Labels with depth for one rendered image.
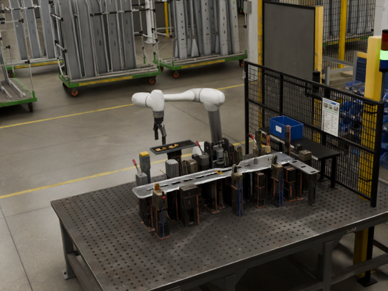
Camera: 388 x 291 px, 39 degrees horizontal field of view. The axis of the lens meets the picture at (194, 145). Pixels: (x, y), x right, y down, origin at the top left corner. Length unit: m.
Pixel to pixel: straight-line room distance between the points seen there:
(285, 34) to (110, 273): 4.04
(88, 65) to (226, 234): 7.38
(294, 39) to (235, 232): 3.18
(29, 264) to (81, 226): 1.15
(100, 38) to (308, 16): 5.73
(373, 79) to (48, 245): 3.37
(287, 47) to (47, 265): 3.72
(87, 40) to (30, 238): 5.87
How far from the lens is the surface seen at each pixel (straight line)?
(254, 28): 11.18
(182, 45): 11.97
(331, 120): 4.65
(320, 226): 4.18
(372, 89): 4.30
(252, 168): 4.36
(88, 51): 10.92
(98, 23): 11.17
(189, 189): 3.97
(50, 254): 5.43
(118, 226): 4.25
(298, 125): 4.88
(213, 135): 4.76
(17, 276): 5.21
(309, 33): 6.39
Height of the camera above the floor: 2.72
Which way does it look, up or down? 21 degrees down
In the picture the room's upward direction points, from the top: 3 degrees counter-clockwise
